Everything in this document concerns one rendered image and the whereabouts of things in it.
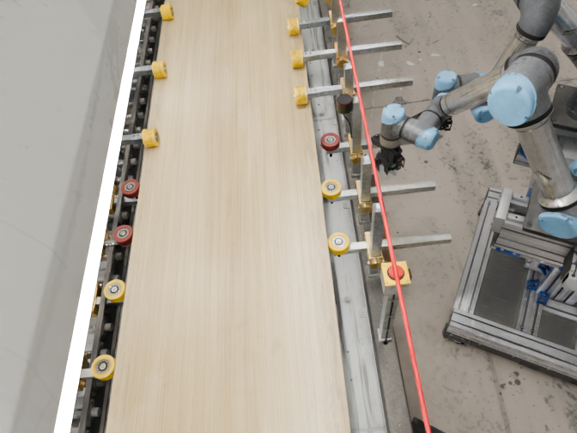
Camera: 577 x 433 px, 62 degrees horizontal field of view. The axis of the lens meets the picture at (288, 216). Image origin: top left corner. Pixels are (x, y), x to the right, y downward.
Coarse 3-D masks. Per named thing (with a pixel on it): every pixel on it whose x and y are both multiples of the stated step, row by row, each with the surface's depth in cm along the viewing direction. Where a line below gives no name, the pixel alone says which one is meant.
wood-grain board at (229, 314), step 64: (192, 0) 272; (256, 0) 265; (192, 64) 241; (256, 64) 236; (192, 128) 217; (256, 128) 212; (192, 192) 196; (256, 192) 193; (320, 192) 190; (192, 256) 180; (256, 256) 177; (320, 256) 174; (128, 320) 168; (192, 320) 166; (256, 320) 163; (320, 320) 161; (128, 384) 156; (192, 384) 154; (256, 384) 152; (320, 384) 150
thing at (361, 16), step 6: (366, 12) 239; (372, 12) 239; (378, 12) 238; (384, 12) 238; (390, 12) 238; (318, 18) 241; (324, 18) 240; (348, 18) 239; (354, 18) 239; (360, 18) 239; (366, 18) 240; (372, 18) 240; (378, 18) 240; (300, 24) 240; (306, 24) 240; (312, 24) 241; (318, 24) 241; (324, 24) 241
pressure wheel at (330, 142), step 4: (332, 132) 205; (324, 136) 205; (328, 136) 205; (332, 136) 205; (336, 136) 204; (324, 140) 204; (328, 140) 203; (332, 140) 203; (336, 140) 203; (324, 144) 202; (328, 144) 202; (332, 144) 202; (336, 144) 202; (324, 148) 204; (328, 148) 203; (332, 148) 202; (336, 148) 203
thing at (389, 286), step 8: (384, 264) 135; (400, 264) 134; (384, 272) 133; (408, 272) 132; (384, 280) 132; (392, 280) 132; (400, 280) 131; (408, 280) 131; (384, 288) 134; (392, 288) 133; (408, 288) 133
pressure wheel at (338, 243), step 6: (336, 234) 178; (342, 234) 178; (330, 240) 177; (336, 240) 177; (342, 240) 177; (348, 240) 176; (330, 246) 175; (336, 246) 175; (342, 246) 175; (348, 246) 175; (336, 252) 175; (342, 252) 175
